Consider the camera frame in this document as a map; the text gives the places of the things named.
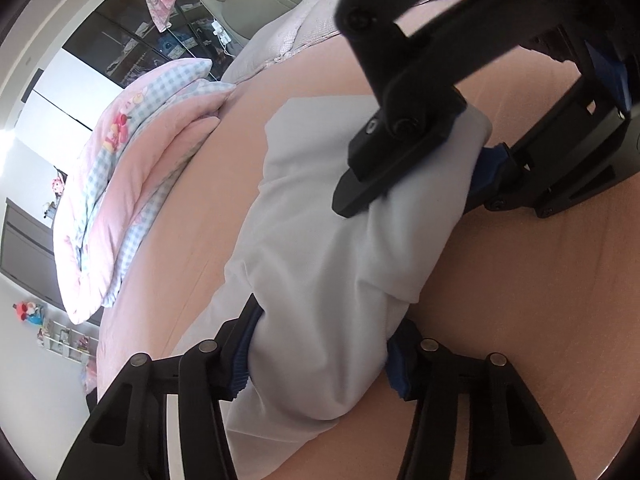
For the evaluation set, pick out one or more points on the pink bed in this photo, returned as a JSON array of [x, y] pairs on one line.
[[500, 310]]

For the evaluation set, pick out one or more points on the white shirt with navy trim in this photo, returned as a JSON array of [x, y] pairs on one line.
[[320, 260]]

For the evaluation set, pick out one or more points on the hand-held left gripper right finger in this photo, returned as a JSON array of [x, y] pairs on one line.
[[400, 370]]

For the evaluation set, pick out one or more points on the red blue wall toy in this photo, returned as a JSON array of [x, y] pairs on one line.
[[27, 312]]

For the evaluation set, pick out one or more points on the white shelf rack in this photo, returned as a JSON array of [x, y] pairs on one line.
[[65, 342]]

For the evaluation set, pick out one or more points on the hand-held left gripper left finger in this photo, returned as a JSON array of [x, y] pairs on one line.
[[240, 370]]

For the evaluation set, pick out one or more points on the pink checked folded quilt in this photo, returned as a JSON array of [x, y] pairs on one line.
[[150, 160]]

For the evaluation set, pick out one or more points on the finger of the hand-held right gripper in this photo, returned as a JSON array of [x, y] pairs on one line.
[[400, 150], [487, 175]]

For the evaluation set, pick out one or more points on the white power strip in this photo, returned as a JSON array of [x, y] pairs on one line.
[[221, 32]]

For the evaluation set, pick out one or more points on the dark grey door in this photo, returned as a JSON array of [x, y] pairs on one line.
[[25, 255]]

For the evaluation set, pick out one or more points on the white wardrobe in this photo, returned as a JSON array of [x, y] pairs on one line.
[[65, 90]]

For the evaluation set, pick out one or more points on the pink plush doll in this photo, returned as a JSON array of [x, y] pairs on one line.
[[58, 185]]

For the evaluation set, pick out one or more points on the dark glass cabinet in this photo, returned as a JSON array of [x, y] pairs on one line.
[[125, 45]]

